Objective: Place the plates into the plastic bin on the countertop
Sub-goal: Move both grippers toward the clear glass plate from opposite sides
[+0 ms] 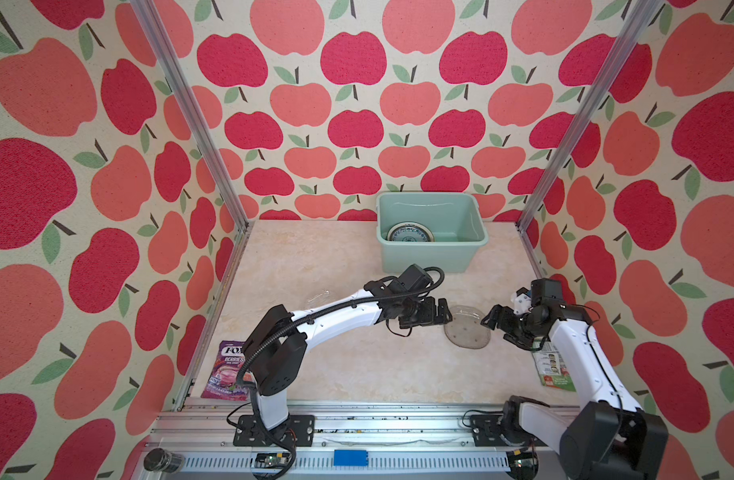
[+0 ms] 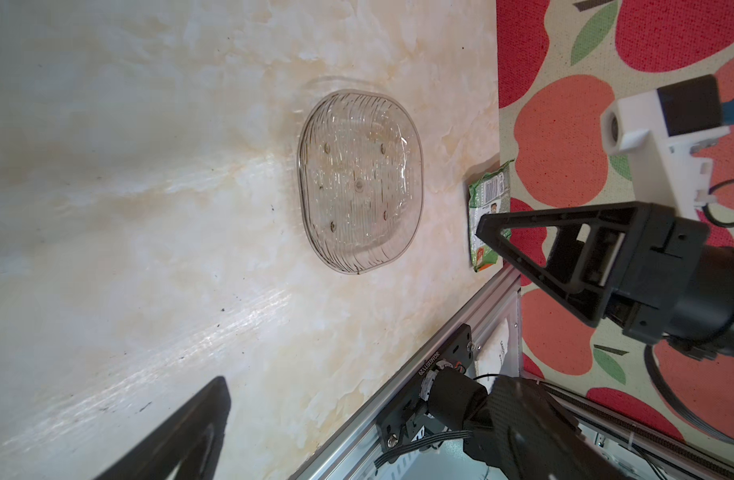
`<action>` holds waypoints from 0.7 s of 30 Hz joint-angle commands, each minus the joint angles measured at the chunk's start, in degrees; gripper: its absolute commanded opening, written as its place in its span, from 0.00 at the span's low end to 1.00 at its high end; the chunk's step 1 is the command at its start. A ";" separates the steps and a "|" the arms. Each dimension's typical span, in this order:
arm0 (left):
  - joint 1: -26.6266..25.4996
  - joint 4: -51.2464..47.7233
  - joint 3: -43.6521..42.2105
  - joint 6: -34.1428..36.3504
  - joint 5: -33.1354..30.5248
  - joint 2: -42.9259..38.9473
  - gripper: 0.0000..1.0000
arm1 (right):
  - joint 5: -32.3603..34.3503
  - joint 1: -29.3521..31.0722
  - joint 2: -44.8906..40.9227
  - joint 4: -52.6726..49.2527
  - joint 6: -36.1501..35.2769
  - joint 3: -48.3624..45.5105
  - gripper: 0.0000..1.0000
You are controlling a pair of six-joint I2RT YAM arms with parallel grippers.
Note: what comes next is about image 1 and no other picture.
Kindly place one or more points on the blue patterned small plate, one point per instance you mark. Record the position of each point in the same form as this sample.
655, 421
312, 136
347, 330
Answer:
409, 232

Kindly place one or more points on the green plastic bin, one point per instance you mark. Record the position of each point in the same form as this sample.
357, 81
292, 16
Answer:
440, 229

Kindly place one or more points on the right aluminium frame post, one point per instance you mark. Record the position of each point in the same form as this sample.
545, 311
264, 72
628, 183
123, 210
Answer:
634, 26

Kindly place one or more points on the green snack bag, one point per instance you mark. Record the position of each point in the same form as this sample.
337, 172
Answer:
551, 369

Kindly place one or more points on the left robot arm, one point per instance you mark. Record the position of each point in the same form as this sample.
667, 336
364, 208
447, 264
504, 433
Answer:
274, 351

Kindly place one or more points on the grey glass plate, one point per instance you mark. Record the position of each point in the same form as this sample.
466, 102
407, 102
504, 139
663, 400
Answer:
465, 329

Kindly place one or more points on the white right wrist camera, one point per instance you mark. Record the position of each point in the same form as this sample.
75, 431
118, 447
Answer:
521, 301

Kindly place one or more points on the aluminium frame post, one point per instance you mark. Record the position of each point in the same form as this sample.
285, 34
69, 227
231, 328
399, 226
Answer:
156, 33
634, 26

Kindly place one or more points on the purple candy bag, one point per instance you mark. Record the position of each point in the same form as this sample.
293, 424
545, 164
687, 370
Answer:
223, 381

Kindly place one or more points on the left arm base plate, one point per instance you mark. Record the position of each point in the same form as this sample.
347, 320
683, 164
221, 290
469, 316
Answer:
297, 430

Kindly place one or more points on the clear glass plate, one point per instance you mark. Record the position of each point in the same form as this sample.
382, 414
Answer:
319, 297

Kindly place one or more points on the black cylinder lens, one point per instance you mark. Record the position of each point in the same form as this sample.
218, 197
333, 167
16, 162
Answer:
164, 461

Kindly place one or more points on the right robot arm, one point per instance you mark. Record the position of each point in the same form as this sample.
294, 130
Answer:
612, 437

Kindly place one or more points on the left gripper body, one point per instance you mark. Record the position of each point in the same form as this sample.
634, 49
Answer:
422, 312

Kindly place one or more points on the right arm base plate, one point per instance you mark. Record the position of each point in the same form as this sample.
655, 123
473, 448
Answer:
487, 431

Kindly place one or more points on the left aluminium frame post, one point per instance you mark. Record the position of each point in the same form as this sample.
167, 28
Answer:
156, 33

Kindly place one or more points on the blue block on rail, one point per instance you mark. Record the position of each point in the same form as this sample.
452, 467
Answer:
351, 458

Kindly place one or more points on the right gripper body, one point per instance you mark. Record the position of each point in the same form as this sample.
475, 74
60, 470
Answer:
519, 329

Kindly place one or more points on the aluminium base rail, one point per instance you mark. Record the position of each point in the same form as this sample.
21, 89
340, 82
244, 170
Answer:
404, 441

